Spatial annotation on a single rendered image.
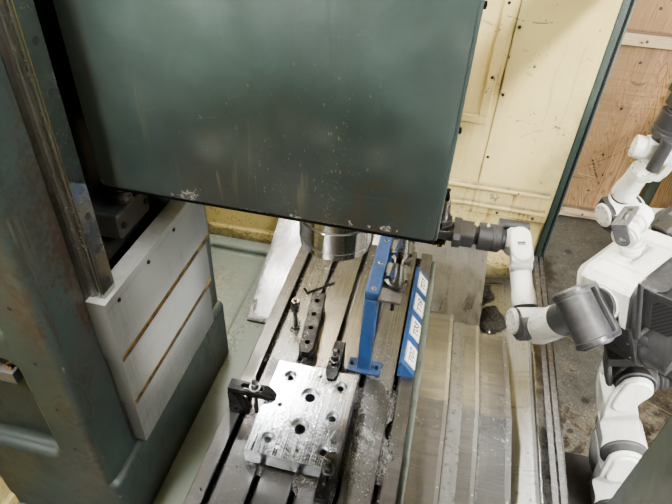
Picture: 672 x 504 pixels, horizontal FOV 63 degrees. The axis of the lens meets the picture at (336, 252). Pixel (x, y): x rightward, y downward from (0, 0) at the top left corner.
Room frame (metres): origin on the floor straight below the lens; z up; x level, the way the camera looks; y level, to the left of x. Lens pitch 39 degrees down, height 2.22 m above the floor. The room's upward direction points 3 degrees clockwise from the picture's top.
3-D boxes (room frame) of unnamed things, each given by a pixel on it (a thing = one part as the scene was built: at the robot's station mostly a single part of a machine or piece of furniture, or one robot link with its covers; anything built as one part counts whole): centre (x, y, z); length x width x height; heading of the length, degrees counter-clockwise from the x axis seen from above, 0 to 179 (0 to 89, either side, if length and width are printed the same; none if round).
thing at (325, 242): (0.93, 0.00, 1.56); 0.16 x 0.16 x 0.12
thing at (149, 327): (1.02, 0.44, 1.16); 0.48 x 0.05 x 0.51; 169
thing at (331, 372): (1.02, -0.01, 0.97); 0.13 x 0.03 x 0.15; 169
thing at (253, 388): (0.90, 0.20, 0.97); 0.13 x 0.03 x 0.15; 79
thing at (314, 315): (1.20, 0.06, 0.93); 0.26 x 0.05 x 0.06; 174
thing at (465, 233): (1.40, -0.43, 1.18); 0.13 x 0.12 x 0.10; 169
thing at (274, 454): (0.85, 0.06, 0.97); 0.29 x 0.23 x 0.05; 169
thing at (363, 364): (1.08, -0.10, 1.05); 0.10 x 0.05 x 0.30; 79
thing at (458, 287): (1.57, -0.13, 0.75); 0.89 x 0.70 x 0.26; 79
